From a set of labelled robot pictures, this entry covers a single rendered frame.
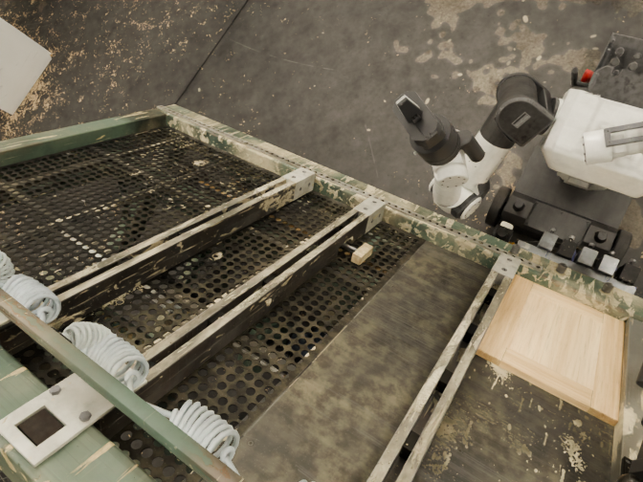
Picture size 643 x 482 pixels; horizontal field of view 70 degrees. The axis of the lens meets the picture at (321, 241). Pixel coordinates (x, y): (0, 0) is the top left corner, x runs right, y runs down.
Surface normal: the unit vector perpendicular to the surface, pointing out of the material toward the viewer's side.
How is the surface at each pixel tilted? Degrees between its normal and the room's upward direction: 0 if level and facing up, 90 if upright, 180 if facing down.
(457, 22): 0
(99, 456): 51
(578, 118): 23
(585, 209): 0
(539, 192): 0
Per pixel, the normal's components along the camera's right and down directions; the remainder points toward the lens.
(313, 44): -0.32, -0.22
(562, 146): -0.47, 0.14
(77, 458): 0.16, -0.83
